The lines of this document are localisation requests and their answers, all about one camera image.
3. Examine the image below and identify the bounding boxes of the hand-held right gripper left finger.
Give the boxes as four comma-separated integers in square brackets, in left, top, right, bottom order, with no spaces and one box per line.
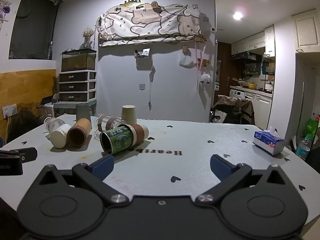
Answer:
[37,154,130,203]

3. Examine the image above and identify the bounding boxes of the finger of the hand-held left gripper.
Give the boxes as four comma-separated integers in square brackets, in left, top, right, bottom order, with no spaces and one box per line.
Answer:
[0,147,38,164]

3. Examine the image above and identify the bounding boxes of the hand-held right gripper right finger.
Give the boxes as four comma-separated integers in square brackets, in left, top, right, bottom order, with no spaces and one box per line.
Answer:
[196,154,288,203]

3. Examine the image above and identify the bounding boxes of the green printed cup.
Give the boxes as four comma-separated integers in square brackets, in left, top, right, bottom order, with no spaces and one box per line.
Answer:
[100,126,136,155]

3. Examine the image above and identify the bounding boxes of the clear glass cup brown band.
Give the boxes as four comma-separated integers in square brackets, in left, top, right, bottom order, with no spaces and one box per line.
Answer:
[94,113,123,141]

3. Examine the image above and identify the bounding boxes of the brown and white cup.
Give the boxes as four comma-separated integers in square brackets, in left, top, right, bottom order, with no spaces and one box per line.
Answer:
[127,123,150,146]

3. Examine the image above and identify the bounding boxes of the beige paper cup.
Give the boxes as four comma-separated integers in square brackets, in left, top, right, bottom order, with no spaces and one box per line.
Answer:
[121,105,137,126]

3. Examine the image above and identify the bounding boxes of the grey cup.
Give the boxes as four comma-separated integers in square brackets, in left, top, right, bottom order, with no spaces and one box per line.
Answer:
[75,103,91,121]

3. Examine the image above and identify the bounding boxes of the blue tissue box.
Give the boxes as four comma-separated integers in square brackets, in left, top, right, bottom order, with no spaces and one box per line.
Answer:
[252,126,286,156]

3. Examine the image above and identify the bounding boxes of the chair with jackets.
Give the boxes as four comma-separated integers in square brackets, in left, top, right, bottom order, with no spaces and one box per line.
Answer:
[211,95,256,126]

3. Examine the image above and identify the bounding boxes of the grey heart print tablecloth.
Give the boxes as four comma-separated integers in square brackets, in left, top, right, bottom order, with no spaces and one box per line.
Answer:
[0,115,320,230]

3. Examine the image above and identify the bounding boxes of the patterned low cabinet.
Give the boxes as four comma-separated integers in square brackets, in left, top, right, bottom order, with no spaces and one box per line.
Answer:
[53,99,97,117]

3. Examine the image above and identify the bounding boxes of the white washing machine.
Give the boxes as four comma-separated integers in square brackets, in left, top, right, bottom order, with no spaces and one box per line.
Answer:
[229,88,245,99]

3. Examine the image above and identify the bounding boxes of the clear water bottle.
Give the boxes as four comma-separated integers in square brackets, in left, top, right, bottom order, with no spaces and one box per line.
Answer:
[295,135,312,161]

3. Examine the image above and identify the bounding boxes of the white plastic drawer unit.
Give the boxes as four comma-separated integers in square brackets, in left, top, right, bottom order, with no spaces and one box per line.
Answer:
[59,70,97,103]

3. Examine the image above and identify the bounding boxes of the green package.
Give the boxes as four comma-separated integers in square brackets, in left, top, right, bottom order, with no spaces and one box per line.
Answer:
[303,114,320,141]

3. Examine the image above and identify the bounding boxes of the brown wooden door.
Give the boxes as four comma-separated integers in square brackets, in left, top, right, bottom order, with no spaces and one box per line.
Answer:
[215,42,232,98]

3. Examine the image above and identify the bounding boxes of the white mop stick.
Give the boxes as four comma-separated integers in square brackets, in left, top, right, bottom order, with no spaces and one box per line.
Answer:
[301,82,306,137]

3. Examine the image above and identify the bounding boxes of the kitchen bottle shelf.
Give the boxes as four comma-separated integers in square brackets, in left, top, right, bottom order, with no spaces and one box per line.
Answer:
[243,63,262,77]

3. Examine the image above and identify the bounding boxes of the glass fish tank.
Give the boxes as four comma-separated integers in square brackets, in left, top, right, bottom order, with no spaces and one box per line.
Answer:
[61,49,97,73]

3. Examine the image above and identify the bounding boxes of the white hanging bag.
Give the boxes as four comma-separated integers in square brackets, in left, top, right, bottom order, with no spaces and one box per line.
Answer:
[178,52,196,68]

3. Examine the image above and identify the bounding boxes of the dark window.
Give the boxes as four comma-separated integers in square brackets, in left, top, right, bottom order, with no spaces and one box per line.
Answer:
[9,0,61,60]

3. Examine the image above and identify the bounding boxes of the dried flower vase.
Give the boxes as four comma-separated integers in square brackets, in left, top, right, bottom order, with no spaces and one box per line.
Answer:
[80,27,95,49]

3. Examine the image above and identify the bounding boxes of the printed blanket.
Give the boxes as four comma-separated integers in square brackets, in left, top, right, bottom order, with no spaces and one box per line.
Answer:
[98,3,202,47]

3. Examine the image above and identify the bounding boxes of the white tall cabinet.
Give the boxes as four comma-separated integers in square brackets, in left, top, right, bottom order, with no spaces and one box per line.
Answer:
[292,8,320,53]

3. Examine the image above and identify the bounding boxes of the gold crown decoration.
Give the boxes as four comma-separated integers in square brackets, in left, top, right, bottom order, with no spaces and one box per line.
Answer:
[119,0,146,7]

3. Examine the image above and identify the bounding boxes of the white wall outlet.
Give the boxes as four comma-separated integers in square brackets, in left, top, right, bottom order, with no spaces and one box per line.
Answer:
[2,103,18,119]

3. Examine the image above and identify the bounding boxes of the hanging cord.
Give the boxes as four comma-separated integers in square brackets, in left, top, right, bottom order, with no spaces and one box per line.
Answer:
[148,66,157,111]

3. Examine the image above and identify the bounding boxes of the small wall shelf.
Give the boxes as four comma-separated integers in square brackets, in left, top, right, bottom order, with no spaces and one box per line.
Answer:
[134,48,151,59]

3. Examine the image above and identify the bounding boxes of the white kitchen wall cabinets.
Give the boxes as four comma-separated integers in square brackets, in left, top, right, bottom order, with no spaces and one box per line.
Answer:
[231,24,276,58]

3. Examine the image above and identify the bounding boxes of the purple wall hanging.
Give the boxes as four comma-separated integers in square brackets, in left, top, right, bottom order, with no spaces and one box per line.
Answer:
[0,0,12,32]

